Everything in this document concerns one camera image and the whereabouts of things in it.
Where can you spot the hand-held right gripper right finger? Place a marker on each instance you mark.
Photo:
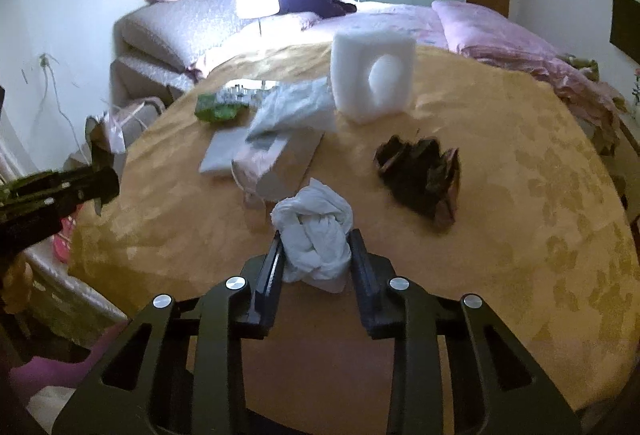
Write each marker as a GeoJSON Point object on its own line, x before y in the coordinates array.
{"type": "Point", "coordinates": [362, 265]}

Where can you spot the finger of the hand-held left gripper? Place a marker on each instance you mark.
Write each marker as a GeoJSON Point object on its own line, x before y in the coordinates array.
{"type": "Point", "coordinates": [102, 160]}
{"type": "Point", "coordinates": [105, 192]}

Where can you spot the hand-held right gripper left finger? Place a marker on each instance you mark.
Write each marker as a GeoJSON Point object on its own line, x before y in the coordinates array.
{"type": "Point", "coordinates": [270, 265]}

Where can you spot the pink plastic basket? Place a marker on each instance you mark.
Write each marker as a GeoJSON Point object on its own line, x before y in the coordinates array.
{"type": "Point", "coordinates": [65, 240]}

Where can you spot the white tissue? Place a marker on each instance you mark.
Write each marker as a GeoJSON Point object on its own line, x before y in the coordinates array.
{"type": "Point", "coordinates": [310, 235]}

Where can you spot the pale pink carton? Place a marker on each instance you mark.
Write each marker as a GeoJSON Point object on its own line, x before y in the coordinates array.
{"type": "Point", "coordinates": [260, 165]}

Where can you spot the dark brown wrapper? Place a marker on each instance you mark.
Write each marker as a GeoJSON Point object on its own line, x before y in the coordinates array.
{"type": "Point", "coordinates": [420, 180]}

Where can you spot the white paper pad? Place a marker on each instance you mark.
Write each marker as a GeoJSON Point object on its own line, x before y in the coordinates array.
{"type": "Point", "coordinates": [220, 155]}

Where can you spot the green snack wrapper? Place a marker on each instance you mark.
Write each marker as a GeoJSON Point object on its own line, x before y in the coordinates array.
{"type": "Point", "coordinates": [220, 110]}

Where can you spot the white plastic bag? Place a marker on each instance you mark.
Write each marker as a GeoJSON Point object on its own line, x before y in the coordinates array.
{"type": "Point", "coordinates": [295, 107]}

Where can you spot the white foam block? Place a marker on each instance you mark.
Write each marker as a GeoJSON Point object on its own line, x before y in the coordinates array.
{"type": "Point", "coordinates": [350, 75]}

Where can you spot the person's left hand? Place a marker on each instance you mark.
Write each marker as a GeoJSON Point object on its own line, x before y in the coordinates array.
{"type": "Point", "coordinates": [15, 285]}

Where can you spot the grey fabric nightstand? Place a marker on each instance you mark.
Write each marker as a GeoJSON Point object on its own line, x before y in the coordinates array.
{"type": "Point", "coordinates": [75, 160]}

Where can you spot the grey upholstered bed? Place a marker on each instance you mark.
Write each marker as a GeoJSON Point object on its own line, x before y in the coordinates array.
{"type": "Point", "coordinates": [145, 75]}

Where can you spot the grey headboard cushion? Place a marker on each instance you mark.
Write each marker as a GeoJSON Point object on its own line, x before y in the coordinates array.
{"type": "Point", "coordinates": [175, 30]}

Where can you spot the pink floral bed sheet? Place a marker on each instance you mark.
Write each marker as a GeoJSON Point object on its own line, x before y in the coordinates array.
{"type": "Point", "coordinates": [380, 22]}

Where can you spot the pink folded quilt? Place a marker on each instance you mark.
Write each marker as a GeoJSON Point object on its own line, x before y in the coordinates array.
{"type": "Point", "coordinates": [490, 30]}

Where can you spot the green patterned cloth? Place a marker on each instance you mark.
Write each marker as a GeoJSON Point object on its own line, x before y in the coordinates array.
{"type": "Point", "coordinates": [582, 67]}

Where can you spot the wall power outlet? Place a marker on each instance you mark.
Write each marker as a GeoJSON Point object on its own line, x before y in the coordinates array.
{"type": "Point", "coordinates": [45, 61]}

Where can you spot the black wall television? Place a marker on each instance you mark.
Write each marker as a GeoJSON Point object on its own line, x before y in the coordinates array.
{"type": "Point", "coordinates": [627, 30]}

